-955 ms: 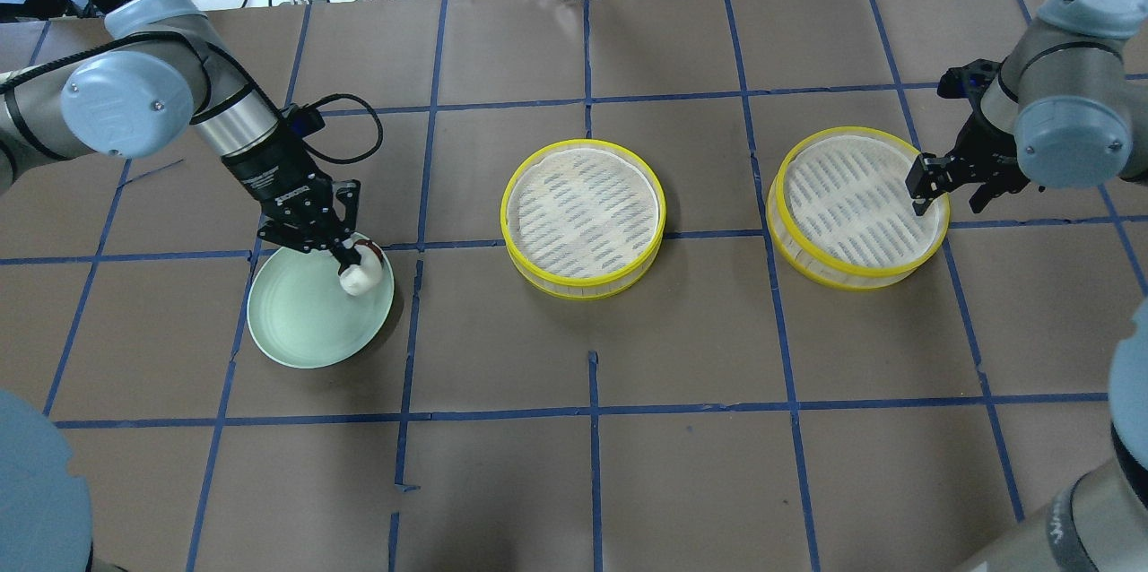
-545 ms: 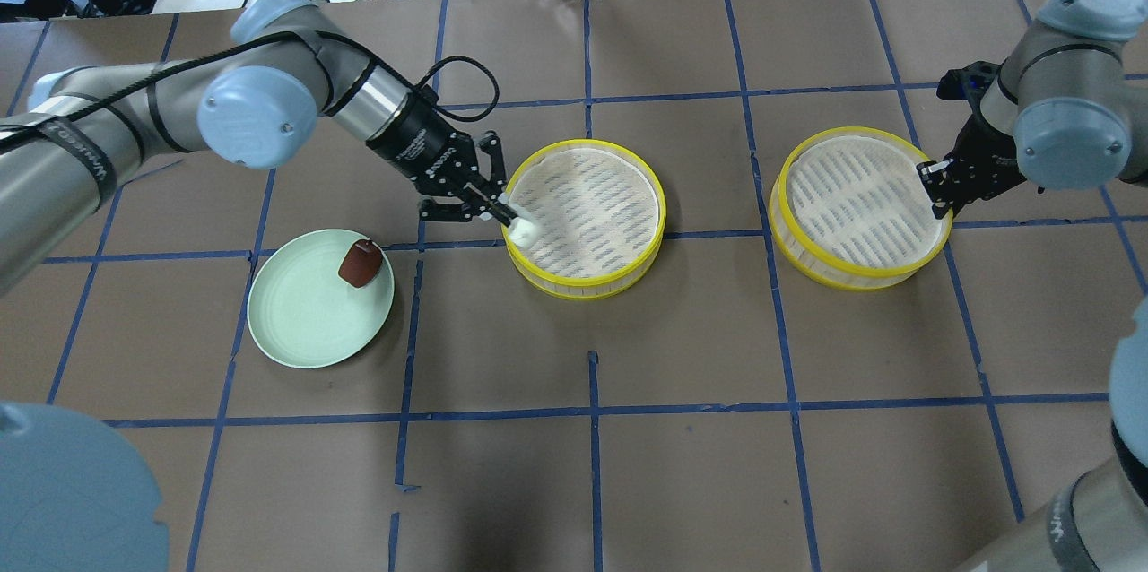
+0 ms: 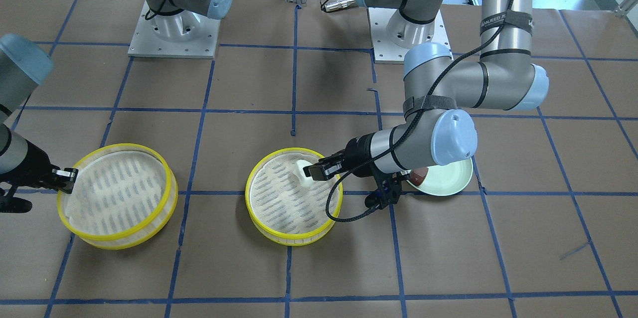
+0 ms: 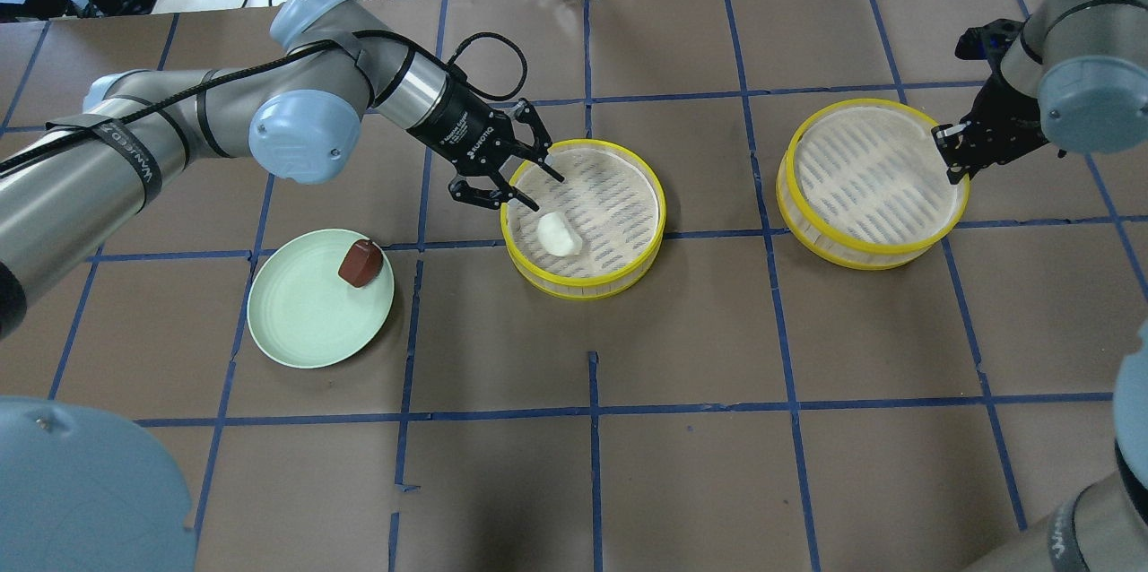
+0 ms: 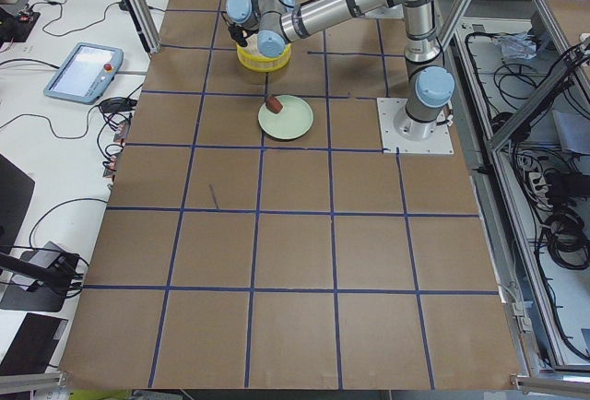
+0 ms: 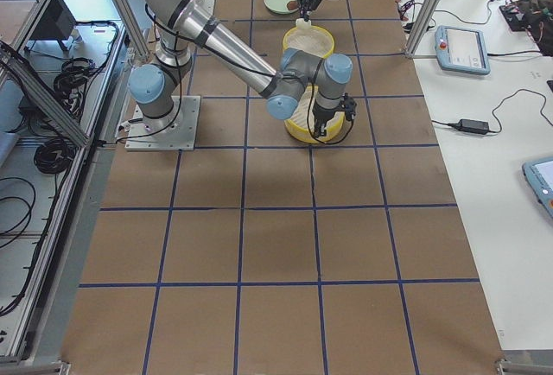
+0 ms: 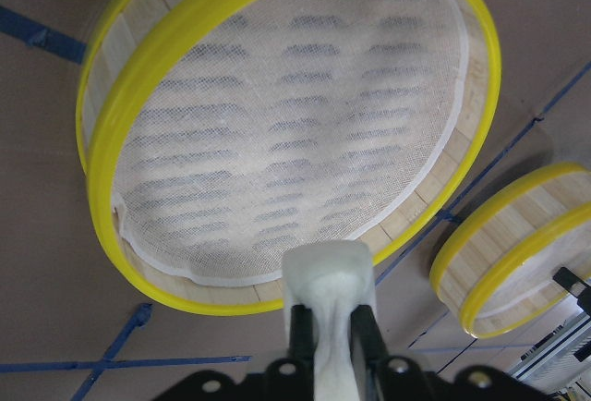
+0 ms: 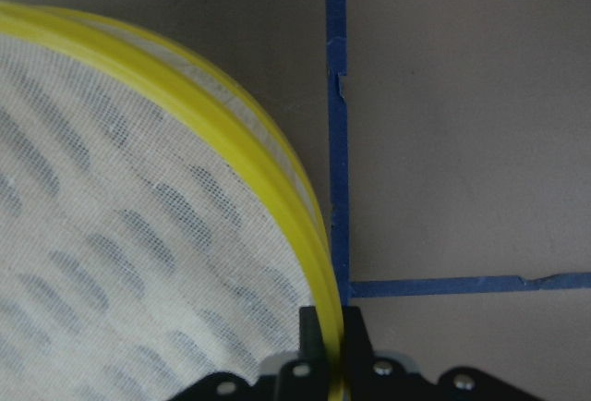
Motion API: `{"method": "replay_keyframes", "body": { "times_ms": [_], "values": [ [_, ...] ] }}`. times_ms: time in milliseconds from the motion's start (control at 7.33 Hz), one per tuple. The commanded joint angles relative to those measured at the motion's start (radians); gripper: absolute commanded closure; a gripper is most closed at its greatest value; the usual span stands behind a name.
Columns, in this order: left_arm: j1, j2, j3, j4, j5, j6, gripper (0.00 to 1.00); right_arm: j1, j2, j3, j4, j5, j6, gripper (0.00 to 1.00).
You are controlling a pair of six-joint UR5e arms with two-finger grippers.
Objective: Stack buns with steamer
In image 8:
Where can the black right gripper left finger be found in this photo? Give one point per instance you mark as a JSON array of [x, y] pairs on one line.
[[310, 368]]

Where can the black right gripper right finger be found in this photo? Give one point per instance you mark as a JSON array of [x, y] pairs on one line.
[[358, 355]]

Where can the yellow steamer basket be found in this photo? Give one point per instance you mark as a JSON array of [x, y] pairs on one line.
[[156, 224]]

